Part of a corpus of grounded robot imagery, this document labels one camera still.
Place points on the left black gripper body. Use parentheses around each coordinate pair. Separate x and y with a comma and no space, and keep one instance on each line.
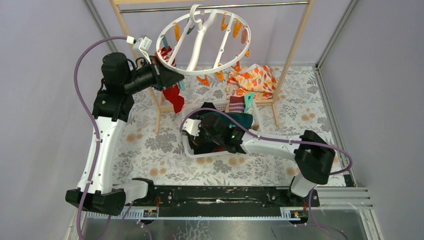
(156,76)

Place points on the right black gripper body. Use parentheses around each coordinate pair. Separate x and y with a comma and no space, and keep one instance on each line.
(203,135)

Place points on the plain red santa sock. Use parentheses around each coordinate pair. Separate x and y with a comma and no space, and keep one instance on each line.
(172,94)

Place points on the white round clip hanger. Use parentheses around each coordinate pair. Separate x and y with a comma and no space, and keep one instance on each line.
(199,19)

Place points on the red white striped sock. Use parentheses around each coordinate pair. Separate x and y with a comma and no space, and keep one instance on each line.
(165,53)

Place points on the dark green sock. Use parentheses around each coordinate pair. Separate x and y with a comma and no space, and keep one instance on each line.
(244,119)

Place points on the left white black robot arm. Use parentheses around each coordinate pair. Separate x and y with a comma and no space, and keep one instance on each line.
(122,79)

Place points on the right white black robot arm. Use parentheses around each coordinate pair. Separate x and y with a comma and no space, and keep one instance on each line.
(313,156)

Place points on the white laundry basket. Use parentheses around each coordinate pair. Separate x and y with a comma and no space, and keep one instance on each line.
(220,106)

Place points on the wooden clothes rack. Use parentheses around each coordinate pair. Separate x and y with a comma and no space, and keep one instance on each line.
(296,40)

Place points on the purple striped sock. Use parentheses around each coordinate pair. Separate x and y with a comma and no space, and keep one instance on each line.
(236,104)

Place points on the orange floral cloth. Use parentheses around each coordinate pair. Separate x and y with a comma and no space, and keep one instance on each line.
(257,79)

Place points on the metal rack rod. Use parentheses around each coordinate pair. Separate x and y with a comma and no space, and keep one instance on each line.
(210,7)

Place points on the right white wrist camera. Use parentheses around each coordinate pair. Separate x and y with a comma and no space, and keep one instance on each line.
(191,127)

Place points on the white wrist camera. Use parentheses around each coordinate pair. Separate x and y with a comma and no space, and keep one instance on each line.
(191,127)
(141,46)

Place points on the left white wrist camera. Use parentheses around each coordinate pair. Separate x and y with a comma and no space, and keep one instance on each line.
(141,46)

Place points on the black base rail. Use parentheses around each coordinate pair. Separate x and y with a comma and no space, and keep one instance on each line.
(235,202)

